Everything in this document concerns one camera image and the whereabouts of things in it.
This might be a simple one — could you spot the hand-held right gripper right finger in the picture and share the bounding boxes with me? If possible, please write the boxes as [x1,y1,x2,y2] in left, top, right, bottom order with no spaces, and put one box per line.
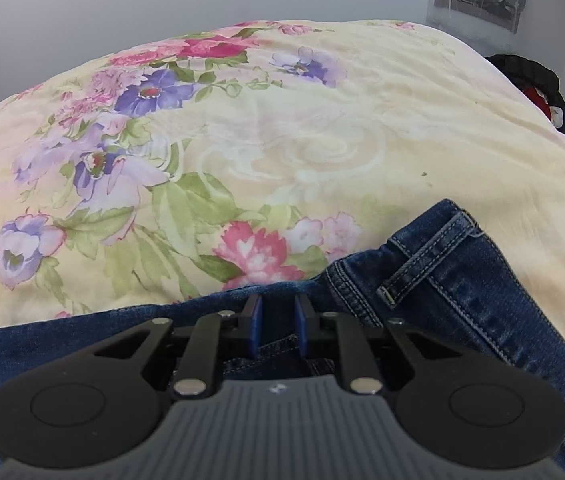
[294,294,464,396]

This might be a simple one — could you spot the floral yellow blanket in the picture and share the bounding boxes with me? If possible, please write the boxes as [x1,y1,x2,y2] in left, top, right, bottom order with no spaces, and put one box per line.
[0,20,565,333]

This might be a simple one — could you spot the blue denim pants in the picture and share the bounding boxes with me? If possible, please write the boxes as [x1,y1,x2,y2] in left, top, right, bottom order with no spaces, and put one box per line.
[0,199,565,480]

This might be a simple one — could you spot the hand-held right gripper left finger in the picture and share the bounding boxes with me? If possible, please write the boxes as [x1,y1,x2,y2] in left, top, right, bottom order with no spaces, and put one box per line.
[93,294,264,401]

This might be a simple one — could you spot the pile of dark clothes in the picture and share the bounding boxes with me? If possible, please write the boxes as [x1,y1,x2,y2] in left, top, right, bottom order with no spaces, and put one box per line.
[485,54,565,162]

